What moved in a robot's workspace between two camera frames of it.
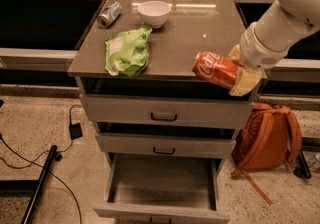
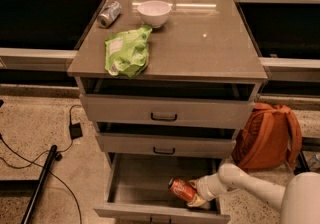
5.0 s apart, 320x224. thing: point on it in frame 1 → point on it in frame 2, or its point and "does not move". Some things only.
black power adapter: x=75 y=131 does not move
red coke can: x=215 y=69 → x=182 y=188
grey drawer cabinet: x=162 y=130 does not move
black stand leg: x=301 y=168 does not move
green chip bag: x=126 y=53 does not move
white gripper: x=256 y=51 → x=202 y=188
